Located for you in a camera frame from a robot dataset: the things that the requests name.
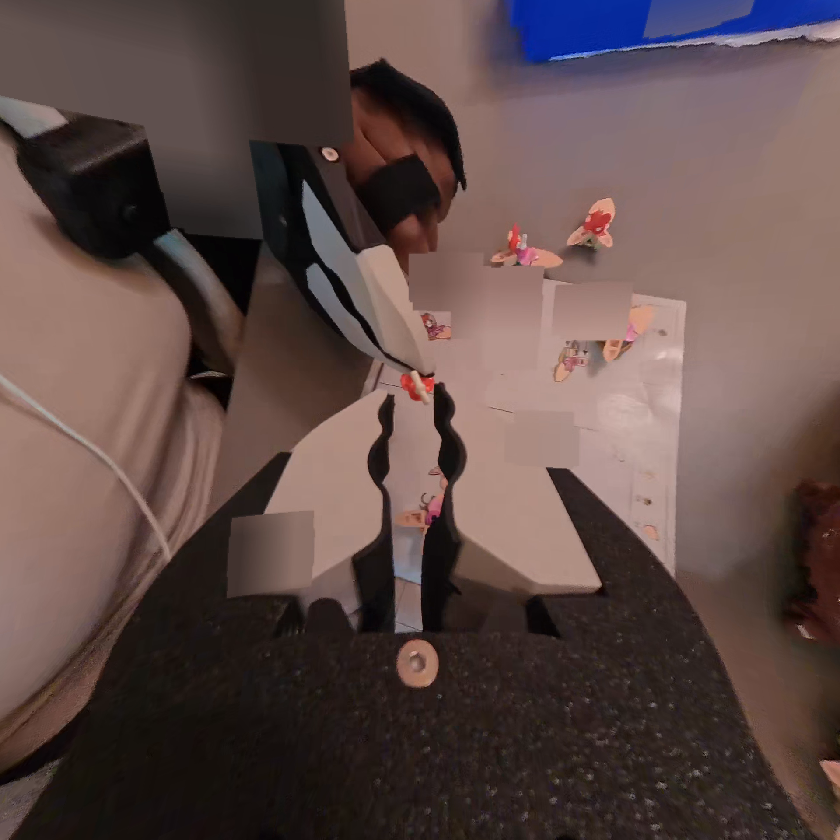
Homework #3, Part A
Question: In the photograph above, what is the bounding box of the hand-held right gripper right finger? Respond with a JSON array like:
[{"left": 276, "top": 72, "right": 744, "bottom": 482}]
[{"left": 423, "top": 382, "right": 602, "bottom": 596}]

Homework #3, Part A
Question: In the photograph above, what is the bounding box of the blue box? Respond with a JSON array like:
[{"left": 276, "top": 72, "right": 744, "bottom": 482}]
[{"left": 508, "top": 0, "right": 840, "bottom": 63}]

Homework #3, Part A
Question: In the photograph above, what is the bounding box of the tan toy flower red spike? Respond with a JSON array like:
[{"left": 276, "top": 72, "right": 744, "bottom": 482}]
[{"left": 491, "top": 223, "right": 564, "bottom": 269}]

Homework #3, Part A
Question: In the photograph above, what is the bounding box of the white hoodie drawstring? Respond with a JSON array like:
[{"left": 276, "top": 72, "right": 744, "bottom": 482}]
[{"left": 0, "top": 374, "right": 173, "bottom": 560}]

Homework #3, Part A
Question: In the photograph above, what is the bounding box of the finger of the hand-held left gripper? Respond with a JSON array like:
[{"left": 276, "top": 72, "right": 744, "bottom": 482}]
[
  {"left": 305, "top": 264, "right": 396, "bottom": 363},
  {"left": 301, "top": 179, "right": 438, "bottom": 378}
]

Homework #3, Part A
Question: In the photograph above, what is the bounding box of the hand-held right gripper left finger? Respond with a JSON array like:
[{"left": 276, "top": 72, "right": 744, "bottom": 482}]
[{"left": 264, "top": 390, "right": 396, "bottom": 595}]

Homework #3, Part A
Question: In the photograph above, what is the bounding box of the tan toy flower red top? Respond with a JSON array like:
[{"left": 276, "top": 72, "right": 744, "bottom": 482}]
[{"left": 567, "top": 197, "right": 618, "bottom": 250}]

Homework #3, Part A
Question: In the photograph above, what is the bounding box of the tan toy flower pink centre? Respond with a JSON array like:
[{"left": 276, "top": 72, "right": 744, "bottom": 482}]
[{"left": 602, "top": 305, "right": 657, "bottom": 363}]

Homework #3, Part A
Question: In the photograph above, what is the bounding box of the dark brown object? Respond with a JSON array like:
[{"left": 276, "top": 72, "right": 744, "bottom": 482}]
[{"left": 786, "top": 479, "right": 840, "bottom": 643}]

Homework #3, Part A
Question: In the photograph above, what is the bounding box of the pale desk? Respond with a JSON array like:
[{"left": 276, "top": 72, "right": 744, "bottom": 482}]
[{"left": 210, "top": 0, "right": 840, "bottom": 840}]

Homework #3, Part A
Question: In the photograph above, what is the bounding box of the person's left hand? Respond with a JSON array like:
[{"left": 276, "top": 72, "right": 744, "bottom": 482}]
[{"left": 351, "top": 125, "right": 458, "bottom": 257}]

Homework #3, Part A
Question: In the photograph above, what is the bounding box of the person's beige hoodie torso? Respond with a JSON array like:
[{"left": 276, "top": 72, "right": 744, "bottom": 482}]
[{"left": 0, "top": 131, "right": 237, "bottom": 775}]

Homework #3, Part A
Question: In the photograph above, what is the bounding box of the open instruction booklet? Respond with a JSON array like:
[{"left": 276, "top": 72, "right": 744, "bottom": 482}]
[{"left": 360, "top": 282, "right": 688, "bottom": 634}]

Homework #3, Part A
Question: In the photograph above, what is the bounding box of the grey cloth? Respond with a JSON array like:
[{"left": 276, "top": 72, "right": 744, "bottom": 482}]
[{"left": 0, "top": 755, "right": 67, "bottom": 840}]

